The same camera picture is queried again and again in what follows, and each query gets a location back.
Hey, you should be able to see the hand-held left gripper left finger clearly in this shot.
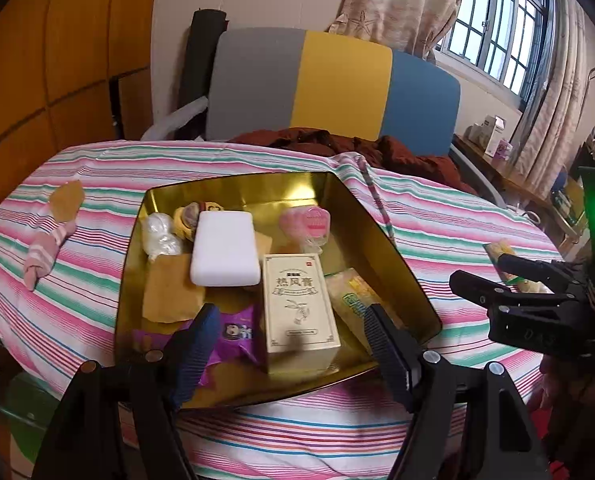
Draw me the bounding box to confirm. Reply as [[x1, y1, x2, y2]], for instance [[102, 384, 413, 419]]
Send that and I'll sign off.
[[30, 304, 222, 480]]

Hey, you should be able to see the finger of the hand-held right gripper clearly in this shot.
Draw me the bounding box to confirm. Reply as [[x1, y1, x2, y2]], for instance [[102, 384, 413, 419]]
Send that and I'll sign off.
[[450, 269, 579, 312], [497, 252, 577, 287]]

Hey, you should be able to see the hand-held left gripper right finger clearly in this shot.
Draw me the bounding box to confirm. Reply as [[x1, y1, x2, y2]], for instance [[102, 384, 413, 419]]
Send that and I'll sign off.
[[363, 304, 553, 480]]

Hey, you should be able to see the yellow snack packet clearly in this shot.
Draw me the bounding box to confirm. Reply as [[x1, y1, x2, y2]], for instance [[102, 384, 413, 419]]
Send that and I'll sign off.
[[482, 240, 553, 293], [325, 267, 403, 356]]

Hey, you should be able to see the purple snack packet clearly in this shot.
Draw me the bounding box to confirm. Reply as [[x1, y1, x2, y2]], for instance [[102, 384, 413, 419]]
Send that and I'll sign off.
[[130, 305, 263, 396]]

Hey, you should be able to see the brown paper packet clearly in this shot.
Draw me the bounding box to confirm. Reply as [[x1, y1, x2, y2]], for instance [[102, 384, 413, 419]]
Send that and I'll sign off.
[[142, 253, 203, 323], [46, 180, 86, 223]]

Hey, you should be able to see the beige cardboard box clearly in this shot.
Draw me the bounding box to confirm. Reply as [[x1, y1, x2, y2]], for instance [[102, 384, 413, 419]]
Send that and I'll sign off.
[[262, 252, 342, 376]]

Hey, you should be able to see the white rectangular box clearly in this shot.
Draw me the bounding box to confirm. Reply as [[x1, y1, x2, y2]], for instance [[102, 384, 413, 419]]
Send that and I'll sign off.
[[190, 210, 262, 288]]

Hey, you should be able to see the clear plastic bag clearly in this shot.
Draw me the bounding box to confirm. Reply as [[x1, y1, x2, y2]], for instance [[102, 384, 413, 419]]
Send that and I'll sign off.
[[140, 212, 184, 263]]

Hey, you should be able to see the pink cotton pad packet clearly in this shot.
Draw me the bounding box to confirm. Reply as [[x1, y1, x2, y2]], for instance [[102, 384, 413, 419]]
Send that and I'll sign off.
[[279, 204, 331, 256]]

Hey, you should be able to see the gold metal tin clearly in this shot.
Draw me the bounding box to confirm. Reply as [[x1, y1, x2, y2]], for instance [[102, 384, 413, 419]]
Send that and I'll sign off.
[[114, 171, 443, 408]]

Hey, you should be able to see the person's right hand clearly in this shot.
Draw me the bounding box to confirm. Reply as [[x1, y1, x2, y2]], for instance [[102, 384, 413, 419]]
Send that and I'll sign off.
[[527, 357, 595, 413]]

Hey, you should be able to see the green yellow box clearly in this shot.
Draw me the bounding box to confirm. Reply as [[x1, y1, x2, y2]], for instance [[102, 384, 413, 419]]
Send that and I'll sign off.
[[552, 175, 585, 226]]

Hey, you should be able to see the wooden side table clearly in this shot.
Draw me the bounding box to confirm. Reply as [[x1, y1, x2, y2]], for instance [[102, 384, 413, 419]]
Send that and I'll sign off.
[[452, 132, 593, 256]]

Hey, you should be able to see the white carton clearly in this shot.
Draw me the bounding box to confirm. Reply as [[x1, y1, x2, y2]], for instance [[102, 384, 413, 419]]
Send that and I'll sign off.
[[482, 115, 508, 156]]

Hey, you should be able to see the red-brown jacket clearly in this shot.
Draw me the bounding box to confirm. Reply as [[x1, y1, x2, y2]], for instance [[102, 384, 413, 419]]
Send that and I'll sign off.
[[228, 128, 478, 196]]

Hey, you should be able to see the beige patterned curtain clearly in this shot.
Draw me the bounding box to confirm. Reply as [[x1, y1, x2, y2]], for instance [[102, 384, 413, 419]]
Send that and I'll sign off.
[[507, 0, 588, 201], [327, 0, 468, 61]]

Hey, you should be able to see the pink striped sock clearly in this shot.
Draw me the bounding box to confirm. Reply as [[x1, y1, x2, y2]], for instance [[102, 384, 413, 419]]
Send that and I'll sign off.
[[22, 220, 78, 292]]

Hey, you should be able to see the green plastic stool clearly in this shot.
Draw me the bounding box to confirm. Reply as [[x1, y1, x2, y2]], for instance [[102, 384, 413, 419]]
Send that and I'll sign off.
[[0, 370, 73, 466]]

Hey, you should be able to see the barred window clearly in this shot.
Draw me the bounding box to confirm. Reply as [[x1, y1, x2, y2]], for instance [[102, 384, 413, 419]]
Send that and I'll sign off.
[[435, 0, 551, 111]]

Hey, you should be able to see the grey yellow blue chair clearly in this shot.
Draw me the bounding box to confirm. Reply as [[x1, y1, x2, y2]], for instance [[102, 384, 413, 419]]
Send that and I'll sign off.
[[205, 27, 508, 211]]

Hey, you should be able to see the black rolled mat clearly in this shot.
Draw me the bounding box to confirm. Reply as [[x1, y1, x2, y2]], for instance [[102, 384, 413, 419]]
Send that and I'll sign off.
[[178, 9, 229, 111]]

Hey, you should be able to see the wooden wardrobe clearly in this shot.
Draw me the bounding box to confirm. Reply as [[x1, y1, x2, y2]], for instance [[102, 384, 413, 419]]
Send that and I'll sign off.
[[0, 0, 161, 221]]

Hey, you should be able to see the white cable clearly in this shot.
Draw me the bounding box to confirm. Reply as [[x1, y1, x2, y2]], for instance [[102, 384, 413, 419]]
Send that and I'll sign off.
[[507, 205, 543, 226]]

